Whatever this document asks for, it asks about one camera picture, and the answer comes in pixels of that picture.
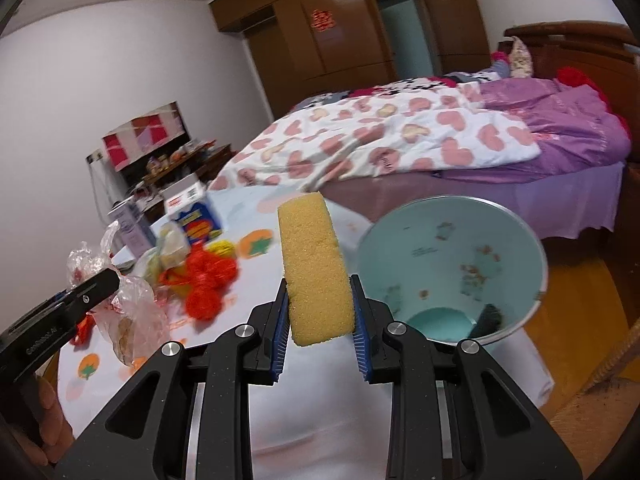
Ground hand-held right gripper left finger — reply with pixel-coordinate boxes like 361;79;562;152
52;276;291;480

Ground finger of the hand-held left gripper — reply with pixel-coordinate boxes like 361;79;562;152
59;268;122;319

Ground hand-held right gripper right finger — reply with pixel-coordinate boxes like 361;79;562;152
349;274;583;480

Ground clear plastic bag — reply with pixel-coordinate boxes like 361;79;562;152
67;220;172;367

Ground yellow sponge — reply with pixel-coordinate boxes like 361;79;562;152
277;191;355;348

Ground orange mesh bag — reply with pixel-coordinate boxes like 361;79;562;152
159;244;242;322

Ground teal round bin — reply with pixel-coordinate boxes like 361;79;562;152
352;196;548;358

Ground black scrubber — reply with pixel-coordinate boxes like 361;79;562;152
467;302;507;342

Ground person's left hand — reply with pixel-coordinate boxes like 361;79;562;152
35;375;76;468

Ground white purple carton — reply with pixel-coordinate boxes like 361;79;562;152
107;199;157;257

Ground blue yellow box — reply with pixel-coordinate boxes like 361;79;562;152
170;201;224;247

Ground white cardboard box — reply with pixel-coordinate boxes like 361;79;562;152
161;173;209;211

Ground red patchwork covered television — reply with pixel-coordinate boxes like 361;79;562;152
101;101;187;171

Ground wooden cabinet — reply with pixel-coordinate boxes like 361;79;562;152
120;142;236;206

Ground pink bed sheet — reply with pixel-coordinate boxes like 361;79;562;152
320;160;626;241

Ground heart print quilt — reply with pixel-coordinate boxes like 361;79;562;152
207;77;542;193

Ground wicker chair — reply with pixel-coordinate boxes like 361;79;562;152
550;310;640;480

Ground black white patterned blanket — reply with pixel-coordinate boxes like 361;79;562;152
290;67;506;109

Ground purple quilt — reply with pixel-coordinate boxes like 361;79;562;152
435;77;633;181

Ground wooden wardrobe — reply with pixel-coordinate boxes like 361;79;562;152
209;0;506;118

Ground grey pink clothing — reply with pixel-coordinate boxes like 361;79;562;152
490;50;512;79

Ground floral pillow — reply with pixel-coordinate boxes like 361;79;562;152
507;37;534;80

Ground red fluffy blanket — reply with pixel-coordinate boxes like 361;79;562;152
556;65;631;137

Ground wooden bed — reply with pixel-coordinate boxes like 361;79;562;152
502;22;640;161

